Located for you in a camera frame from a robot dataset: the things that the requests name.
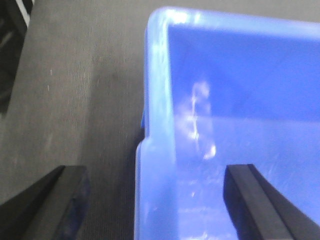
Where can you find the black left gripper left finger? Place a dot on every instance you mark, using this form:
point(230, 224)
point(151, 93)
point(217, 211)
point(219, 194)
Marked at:
point(53, 208)

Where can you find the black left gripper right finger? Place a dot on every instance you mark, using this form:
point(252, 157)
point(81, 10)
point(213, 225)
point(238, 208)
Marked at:
point(258, 211)

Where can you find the large blue plastic bin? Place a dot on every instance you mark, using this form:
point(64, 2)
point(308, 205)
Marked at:
point(224, 89)

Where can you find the black conveyor belt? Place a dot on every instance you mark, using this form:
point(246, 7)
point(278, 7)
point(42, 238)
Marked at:
point(78, 97)

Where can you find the black chair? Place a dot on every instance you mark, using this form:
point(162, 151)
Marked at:
point(14, 21)

